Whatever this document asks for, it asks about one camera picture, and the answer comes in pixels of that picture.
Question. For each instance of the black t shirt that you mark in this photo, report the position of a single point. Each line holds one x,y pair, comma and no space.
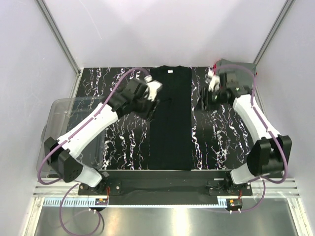
170,130

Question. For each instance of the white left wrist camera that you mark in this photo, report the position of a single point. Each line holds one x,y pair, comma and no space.
153,87

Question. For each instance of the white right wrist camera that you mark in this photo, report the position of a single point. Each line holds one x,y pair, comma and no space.
213,81

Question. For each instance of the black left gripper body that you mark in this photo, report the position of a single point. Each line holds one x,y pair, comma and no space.
152,108

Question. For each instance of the left aluminium corner post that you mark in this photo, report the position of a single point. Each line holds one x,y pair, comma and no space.
58,36

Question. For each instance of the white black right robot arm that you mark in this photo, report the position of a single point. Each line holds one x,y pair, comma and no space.
271,150

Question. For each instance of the black marble pattern mat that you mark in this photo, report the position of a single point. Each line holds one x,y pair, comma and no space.
220,139

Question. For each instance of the white slotted cable duct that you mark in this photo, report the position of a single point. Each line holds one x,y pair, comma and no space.
75,202

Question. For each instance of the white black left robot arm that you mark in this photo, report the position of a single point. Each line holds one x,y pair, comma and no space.
138,97

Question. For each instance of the folded grey t shirt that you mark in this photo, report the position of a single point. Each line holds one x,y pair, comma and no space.
243,78

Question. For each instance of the aluminium frame rail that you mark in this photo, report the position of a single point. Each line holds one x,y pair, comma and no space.
287,189

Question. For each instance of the folded red t shirt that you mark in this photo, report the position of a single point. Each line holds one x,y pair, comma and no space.
214,66

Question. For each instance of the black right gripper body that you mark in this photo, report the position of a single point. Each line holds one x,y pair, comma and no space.
205,97

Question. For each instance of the right aluminium corner post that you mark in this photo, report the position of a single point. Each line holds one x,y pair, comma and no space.
288,4

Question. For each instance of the aluminium corner post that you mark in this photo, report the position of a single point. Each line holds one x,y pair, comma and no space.
58,36
288,4

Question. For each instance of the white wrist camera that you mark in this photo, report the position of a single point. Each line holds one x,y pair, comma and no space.
213,81
153,87

